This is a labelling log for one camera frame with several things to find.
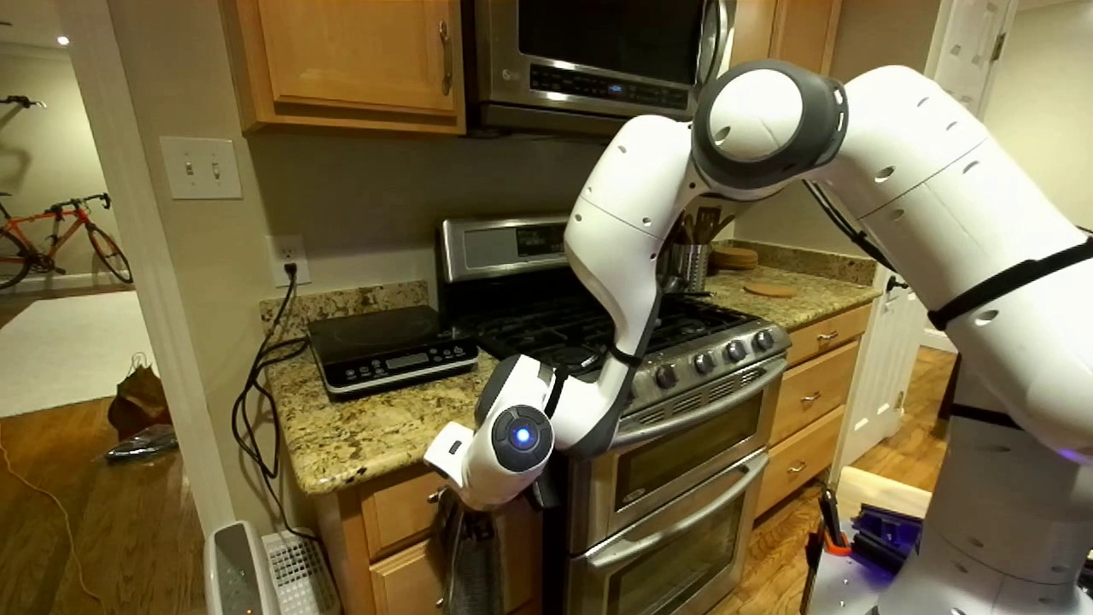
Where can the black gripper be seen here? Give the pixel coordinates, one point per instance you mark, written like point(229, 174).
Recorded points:
point(480, 525)

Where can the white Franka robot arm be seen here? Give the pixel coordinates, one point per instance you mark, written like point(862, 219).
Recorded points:
point(969, 193)

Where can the narrow deep wooden drawer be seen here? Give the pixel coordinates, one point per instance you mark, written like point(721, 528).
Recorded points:
point(404, 580)

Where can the shallow wooden drawer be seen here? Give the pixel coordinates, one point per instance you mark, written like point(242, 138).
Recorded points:
point(824, 333)

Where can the narrow wooden base cabinet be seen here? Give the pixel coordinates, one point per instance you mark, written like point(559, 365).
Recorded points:
point(340, 548)

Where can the short granite countertop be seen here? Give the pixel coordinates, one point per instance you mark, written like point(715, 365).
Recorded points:
point(352, 438)

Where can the white grille panel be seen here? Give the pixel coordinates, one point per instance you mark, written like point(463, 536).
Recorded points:
point(299, 576)

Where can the black induction cooktop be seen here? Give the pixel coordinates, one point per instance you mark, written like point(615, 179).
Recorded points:
point(388, 342)

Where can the silver stove knob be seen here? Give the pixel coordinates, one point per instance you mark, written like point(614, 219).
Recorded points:
point(737, 349)
point(666, 374)
point(702, 363)
point(763, 339)

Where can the white space heater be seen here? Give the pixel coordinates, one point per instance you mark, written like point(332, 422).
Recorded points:
point(240, 567)

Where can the stainless steel gas stove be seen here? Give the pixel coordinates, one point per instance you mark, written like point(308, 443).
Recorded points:
point(499, 243)

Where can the dark shoe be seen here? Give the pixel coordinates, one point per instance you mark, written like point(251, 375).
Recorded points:
point(140, 445)

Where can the brown bag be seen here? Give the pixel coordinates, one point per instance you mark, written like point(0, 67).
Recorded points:
point(140, 398)

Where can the round wooden board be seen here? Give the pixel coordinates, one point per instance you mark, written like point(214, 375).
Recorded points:
point(737, 256)

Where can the flat wooden board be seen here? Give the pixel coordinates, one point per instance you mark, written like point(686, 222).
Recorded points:
point(771, 287)

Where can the long granite countertop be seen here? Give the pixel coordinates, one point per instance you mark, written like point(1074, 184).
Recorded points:
point(805, 293)

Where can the light wooden board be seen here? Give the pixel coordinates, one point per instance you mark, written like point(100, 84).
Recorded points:
point(882, 493)

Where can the dark purple box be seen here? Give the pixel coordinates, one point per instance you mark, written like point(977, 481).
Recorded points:
point(887, 536)

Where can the white panel door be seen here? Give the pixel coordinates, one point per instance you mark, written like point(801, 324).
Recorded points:
point(894, 363)

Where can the white area rug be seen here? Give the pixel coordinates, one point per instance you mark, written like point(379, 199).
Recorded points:
point(69, 353)

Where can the wooden upper cabinet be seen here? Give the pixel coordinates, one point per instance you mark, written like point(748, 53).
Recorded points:
point(798, 22)
point(343, 56)

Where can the stainless steel microwave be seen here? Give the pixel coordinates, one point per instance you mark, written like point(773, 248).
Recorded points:
point(592, 45)

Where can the red bicycle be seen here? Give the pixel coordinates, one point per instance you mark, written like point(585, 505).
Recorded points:
point(81, 202)

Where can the black bicycle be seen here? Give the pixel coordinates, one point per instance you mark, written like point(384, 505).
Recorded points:
point(14, 104)

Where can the recessed ceiling light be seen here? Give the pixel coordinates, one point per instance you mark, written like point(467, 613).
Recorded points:
point(64, 37)

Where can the white wall outlet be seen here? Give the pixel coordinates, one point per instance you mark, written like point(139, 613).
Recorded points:
point(292, 269)

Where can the white light switch plate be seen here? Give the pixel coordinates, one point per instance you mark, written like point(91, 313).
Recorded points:
point(203, 169)

